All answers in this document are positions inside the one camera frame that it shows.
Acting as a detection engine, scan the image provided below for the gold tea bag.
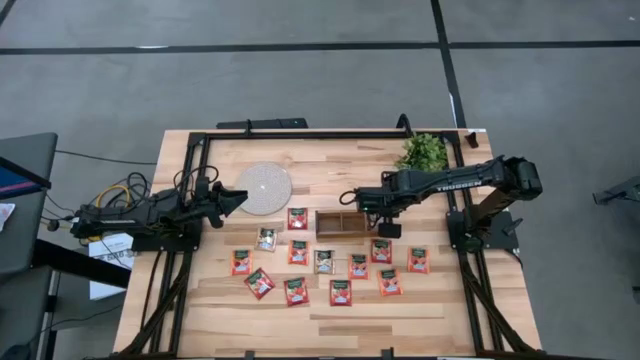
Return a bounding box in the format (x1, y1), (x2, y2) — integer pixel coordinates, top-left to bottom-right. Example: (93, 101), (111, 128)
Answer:
(254, 227), (279, 253)
(313, 249), (336, 276)

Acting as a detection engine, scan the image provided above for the green plant in white pot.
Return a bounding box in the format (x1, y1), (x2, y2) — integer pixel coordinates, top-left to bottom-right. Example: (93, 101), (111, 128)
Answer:
(393, 132), (450, 174)

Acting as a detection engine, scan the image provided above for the yellow cable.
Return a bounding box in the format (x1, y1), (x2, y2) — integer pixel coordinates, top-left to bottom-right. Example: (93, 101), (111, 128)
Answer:
(94, 183), (132, 244)

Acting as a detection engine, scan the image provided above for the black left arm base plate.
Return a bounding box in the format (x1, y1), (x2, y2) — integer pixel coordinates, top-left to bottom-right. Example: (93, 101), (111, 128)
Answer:
(130, 219), (202, 253)

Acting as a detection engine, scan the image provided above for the black rectangular bar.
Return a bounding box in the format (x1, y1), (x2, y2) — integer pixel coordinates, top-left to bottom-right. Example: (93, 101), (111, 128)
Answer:
(215, 117), (310, 131)

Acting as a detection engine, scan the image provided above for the black desk beam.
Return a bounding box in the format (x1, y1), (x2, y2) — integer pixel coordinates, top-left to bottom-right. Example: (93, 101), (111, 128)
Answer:
(32, 238), (132, 290)

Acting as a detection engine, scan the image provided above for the round woven placemat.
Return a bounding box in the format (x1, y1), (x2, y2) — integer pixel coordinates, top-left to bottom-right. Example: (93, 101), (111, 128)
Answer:
(234, 160), (294, 217)

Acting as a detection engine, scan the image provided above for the white printed cardboard box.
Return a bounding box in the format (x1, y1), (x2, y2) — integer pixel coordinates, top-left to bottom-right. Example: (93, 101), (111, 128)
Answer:
(87, 232), (137, 301)

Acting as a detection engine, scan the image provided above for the laptop with blue screen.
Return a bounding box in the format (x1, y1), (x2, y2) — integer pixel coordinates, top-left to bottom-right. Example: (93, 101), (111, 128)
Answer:
(0, 156), (53, 201)

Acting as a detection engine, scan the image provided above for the black stand foot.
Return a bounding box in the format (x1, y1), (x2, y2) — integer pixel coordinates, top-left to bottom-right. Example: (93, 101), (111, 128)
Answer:
(592, 174), (640, 206)

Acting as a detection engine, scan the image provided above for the red strawberry tea bag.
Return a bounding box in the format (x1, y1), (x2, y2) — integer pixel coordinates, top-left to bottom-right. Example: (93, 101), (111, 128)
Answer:
(286, 207), (310, 231)
(329, 279), (353, 308)
(243, 267), (277, 301)
(370, 238), (394, 265)
(283, 276), (311, 308)

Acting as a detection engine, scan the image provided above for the grey side desk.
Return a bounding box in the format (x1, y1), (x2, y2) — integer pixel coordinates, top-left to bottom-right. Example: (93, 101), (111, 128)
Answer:
(0, 131), (59, 281)

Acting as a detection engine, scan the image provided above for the orange peach tea bag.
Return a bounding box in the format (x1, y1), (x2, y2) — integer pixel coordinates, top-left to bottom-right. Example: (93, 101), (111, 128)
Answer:
(230, 248), (254, 277)
(287, 239), (311, 266)
(347, 253), (371, 281)
(377, 268), (404, 297)
(407, 246), (431, 275)

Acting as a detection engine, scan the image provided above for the white paper sheet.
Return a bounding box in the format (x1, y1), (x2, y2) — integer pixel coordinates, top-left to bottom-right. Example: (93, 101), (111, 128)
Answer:
(0, 202), (16, 232)

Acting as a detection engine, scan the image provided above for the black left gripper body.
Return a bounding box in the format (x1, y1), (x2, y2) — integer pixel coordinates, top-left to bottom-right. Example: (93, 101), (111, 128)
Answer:
(192, 174), (226, 230)

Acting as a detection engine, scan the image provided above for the long black floor cable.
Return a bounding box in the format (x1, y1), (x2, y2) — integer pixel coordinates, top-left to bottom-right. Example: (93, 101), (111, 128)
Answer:
(53, 148), (159, 166)

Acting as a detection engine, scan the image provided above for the wooden compartment tea box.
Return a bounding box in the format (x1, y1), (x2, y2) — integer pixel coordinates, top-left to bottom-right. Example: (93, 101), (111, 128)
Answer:
(315, 209), (374, 238)

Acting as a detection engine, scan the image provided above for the black aluminium table frame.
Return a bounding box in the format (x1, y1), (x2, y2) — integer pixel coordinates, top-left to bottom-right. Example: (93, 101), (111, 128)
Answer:
(107, 128), (544, 360)

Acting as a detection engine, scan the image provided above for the black arch handle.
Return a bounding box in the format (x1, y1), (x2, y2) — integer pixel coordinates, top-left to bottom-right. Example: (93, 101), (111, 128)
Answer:
(395, 113), (415, 137)

